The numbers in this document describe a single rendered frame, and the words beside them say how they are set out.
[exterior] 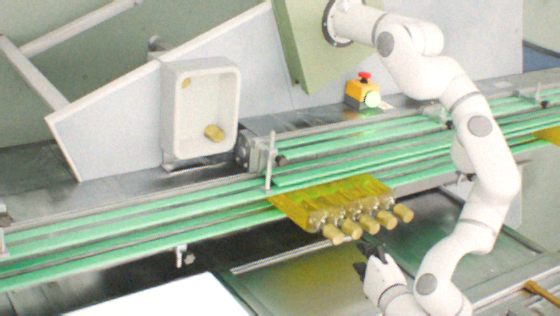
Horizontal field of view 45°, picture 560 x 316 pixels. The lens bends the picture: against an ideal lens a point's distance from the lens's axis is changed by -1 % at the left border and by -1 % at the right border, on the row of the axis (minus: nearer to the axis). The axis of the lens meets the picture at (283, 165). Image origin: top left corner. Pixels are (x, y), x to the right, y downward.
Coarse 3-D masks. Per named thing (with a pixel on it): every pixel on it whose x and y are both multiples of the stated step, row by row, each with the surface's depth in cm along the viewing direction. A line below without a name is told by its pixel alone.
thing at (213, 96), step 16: (192, 80) 165; (208, 80) 168; (224, 80) 168; (240, 80) 165; (176, 96) 156; (192, 96) 167; (208, 96) 170; (224, 96) 170; (176, 112) 158; (192, 112) 169; (208, 112) 172; (224, 112) 171; (176, 128) 160; (192, 128) 171; (224, 128) 173; (176, 144) 162; (192, 144) 170; (208, 144) 171; (224, 144) 172
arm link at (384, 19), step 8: (384, 16) 164; (392, 16) 163; (400, 16) 163; (376, 24) 164; (384, 24) 163; (408, 24) 154; (416, 24) 155; (424, 24) 157; (432, 24) 158; (376, 32) 164; (416, 32) 153; (424, 32) 154; (432, 32) 156; (440, 32) 158; (416, 40) 152; (424, 40) 154; (432, 40) 156; (440, 40) 157; (416, 48) 153; (424, 48) 155; (432, 48) 156; (440, 48) 158
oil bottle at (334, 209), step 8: (304, 192) 175; (312, 192) 175; (320, 192) 175; (320, 200) 172; (328, 200) 172; (336, 200) 173; (328, 208) 169; (336, 208) 169; (328, 216) 168; (336, 216) 168; (344, 216) 170
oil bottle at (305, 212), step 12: (288, 192) 173; (300, 192) 174; (276, 204) 176; (288, 204) 171; (300, 204) 168; (312, 204) 169; (300, 216) 168; (312, 216) 165; (324, 216) 166; (312, 228) 166
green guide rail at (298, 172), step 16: (544, 112) 239; (512, 128) 222; (384, 144) 199; (400, 144) 200; (416, 144) 202; (432, 144) 203; (448, 144) 204; (320, 160) 184; (336, 160) 186; (352, 160) 187; (368, 160) 188; (384, 160) 190; (272, 176) 174; (288, 176) 174; (304, 176) 175; (320, 176) 177
